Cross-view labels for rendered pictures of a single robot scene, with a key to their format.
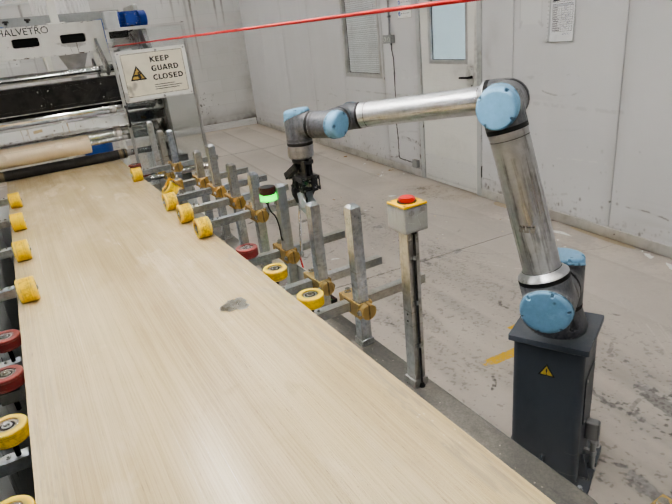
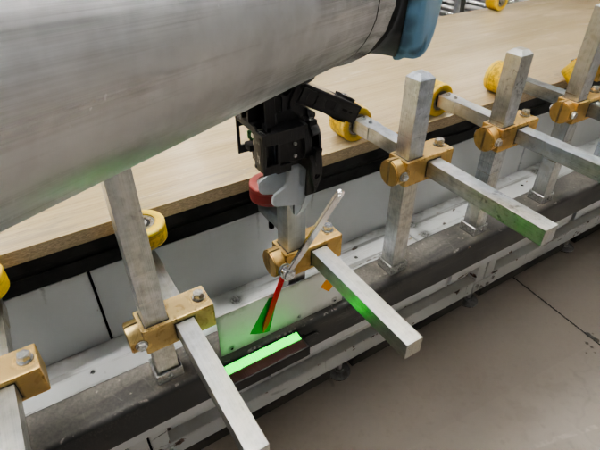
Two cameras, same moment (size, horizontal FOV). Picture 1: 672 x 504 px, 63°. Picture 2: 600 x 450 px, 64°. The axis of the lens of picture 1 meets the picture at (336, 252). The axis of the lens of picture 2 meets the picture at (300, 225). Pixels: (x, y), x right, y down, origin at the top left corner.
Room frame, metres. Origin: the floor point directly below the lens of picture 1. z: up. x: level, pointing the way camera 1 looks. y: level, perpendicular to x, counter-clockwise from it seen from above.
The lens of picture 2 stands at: (1.89, -0.46, 1.39)
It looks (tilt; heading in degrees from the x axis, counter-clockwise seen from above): 37 degrees down; 86
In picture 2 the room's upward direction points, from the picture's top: straight up
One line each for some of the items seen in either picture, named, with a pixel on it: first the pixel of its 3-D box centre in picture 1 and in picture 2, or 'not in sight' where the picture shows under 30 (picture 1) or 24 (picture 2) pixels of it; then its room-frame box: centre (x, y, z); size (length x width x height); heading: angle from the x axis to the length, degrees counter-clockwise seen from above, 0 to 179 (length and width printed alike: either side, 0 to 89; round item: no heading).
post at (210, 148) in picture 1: (218, 193); (569, 113); (2.58, 0.53, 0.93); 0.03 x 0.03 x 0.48; 28
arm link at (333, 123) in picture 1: (327, 123); not in sight; (1.85, -0.02, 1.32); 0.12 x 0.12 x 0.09; 58
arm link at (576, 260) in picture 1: (559, 276); not in sight; (1.60, -0.72, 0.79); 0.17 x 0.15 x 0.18; 148
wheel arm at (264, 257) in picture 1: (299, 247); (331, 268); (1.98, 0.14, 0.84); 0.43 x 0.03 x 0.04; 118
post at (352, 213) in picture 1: (358, 280); not in sight; (1.48, -0.06, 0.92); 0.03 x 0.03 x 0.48; 28
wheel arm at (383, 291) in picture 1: (368, 297); (8, 412); (1.54, -0.08, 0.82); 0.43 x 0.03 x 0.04; 118
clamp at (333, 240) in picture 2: (285, 252); (302, 249); (1.94, 0.19, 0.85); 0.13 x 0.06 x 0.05; 28
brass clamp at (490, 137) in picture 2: (235, 200); (504, 131); (2.38, 0.42, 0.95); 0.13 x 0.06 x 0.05; 28
